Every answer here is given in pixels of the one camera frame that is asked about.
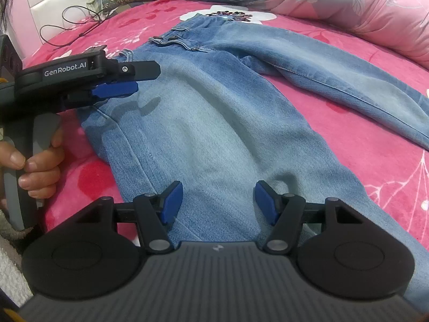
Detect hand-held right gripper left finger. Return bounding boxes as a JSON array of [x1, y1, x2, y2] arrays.
[[80, 180, 184, 255]]

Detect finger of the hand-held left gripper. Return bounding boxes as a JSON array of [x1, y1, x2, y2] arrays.
[[107, 61, 161, 83], [65, 80, 139, 109]]

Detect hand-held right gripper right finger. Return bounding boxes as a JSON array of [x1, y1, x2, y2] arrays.
[[254, 180, 361, 255]]

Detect blue denim jeans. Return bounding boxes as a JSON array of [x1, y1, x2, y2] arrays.
[[78, 16, 429, 312]]

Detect person's left hand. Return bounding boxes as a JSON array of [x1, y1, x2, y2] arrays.
[[0, 129, 65, 208]]

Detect white headboard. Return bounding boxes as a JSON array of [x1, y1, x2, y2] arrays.
[[28, 0, 108, 46]]

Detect pink floral bed blanket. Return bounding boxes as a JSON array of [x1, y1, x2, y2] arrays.
[[20, 0, 429, 259]]

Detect pink and blue quilt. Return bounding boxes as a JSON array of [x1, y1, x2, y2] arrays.
[[185, 0, 429, 69]]

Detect black cable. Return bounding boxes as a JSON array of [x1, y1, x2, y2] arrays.
[[39, 6, 111, 46]]

